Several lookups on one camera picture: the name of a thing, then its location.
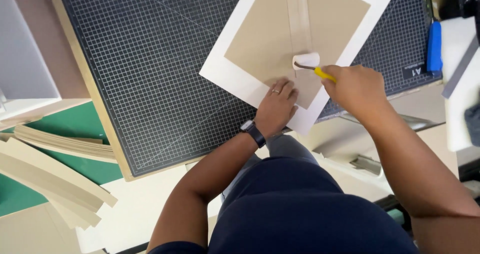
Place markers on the person's left hand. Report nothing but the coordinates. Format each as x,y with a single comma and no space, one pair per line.
273,111

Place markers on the person's right hand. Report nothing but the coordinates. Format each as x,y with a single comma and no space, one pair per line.
358,91

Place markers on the person's right fingers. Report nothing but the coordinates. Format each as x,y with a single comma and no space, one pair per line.
329,74

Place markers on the tan cardboard sheet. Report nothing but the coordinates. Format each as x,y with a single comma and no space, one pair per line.
262,40

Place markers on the tan paper tape strip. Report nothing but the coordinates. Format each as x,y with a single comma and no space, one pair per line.
299,17

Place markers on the person's grey jeans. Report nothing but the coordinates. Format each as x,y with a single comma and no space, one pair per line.
288,147

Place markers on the black wristwatch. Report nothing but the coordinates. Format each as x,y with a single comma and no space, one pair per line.
254,131

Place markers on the large white paper sheet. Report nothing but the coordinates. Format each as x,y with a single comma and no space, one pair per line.
232,64

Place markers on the blue utility knife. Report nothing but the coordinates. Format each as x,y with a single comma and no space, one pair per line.
435,46

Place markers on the grey flat strip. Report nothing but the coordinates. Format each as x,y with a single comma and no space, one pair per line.
461,68

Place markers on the white foam board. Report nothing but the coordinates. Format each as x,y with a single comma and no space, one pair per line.
459,107

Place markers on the person's dark blue shirt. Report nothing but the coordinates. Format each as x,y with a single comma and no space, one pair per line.
300,216

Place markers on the dark grey cloth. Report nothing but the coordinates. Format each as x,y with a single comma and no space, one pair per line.
473,124

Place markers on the dark gridded cutting mat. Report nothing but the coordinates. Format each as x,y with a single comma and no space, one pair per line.
150,70

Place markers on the light wooden work board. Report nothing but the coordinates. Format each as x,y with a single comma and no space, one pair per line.
101,107

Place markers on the green cutting mat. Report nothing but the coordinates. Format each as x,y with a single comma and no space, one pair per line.
80,121

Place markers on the stack of thin tan sheets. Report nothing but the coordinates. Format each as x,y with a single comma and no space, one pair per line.
63,143

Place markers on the pile of tan cardboard strips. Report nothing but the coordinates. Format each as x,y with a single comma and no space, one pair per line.
48,181

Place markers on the white box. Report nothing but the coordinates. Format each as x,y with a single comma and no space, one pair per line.
22,59

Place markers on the large tan cardboard board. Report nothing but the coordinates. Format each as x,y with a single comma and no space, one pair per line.
26,231

